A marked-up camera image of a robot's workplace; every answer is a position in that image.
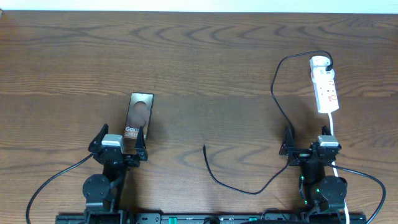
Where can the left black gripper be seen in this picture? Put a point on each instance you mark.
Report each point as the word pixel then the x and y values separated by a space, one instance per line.
pixel 123 157

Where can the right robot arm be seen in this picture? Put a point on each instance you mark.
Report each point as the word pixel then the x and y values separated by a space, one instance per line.
pixel 323 194

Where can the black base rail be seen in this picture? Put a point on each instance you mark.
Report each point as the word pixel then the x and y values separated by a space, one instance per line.
pixel 156 218

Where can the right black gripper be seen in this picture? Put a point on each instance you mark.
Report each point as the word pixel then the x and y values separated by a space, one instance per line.
pixel 288 148

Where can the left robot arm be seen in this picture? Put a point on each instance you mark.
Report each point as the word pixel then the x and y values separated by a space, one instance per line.
pixel 103 191

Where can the white power strip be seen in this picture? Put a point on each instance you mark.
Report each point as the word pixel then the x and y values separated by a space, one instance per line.
pixel 324 85

